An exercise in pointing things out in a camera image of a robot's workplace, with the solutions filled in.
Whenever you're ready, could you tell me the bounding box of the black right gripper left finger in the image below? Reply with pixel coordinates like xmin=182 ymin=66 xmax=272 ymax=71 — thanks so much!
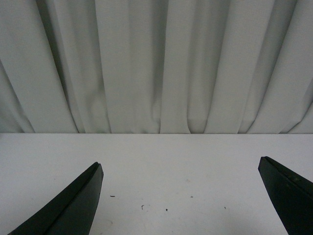
xmin=10 ymin=162 xmax=103 ymax=235

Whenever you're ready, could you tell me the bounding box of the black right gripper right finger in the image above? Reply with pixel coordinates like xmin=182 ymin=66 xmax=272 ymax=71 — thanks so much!
xmin=258 ymin=156 xmax=313 ymax=235

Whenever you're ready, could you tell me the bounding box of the grey pleated curtain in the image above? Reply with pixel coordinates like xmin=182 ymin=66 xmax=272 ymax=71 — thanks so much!
xmin=0 ymin=0 xmax=313 ymax=134

